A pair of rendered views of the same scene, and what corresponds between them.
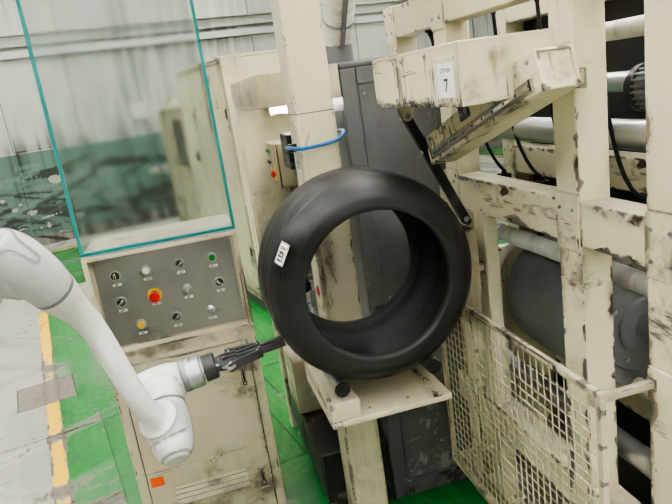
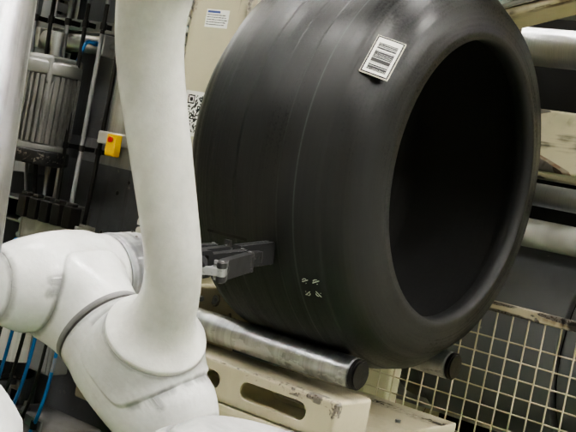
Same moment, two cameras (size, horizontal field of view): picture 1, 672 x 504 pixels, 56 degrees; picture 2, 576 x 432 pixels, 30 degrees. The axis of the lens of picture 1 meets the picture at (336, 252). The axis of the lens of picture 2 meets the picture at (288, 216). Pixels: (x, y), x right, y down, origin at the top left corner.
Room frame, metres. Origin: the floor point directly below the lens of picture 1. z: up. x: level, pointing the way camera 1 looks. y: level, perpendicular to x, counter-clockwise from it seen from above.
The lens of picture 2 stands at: (0.58, 1.10, 1.18)
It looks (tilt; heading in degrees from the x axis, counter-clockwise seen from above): 3 degrees down; 319
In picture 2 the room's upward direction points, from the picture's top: 11 degrees clockwise
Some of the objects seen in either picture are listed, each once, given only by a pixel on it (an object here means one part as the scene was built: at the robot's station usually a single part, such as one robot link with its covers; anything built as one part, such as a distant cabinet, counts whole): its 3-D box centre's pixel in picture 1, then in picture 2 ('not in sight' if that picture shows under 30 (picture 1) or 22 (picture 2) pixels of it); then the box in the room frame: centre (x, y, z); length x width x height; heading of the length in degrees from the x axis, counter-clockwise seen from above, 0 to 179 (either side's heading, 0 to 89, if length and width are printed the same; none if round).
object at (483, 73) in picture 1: (450, 74); not in sight; (1.76, -0.38, 1.71); 0.61 x 0.25 x 0.15; 13
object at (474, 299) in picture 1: (447, 268); not in sight; (2.11, -0.38, 1.05); 0.20 x 0.15 x 0.30; 13
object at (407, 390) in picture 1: (374, 385); (303, 404); (1.82, -0.06, 0.80); 0.37 x 0.36 x 0.02; 103
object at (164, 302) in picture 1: (191, 382); not in sight; (2.39, 0.67, 0.63); 0.56 x 0.41 x 1.27; 103
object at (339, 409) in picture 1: (330, 385); (253, 385); (1.79, 0.08, 0.84); 0.36 x 0.09 x 0.06; 13
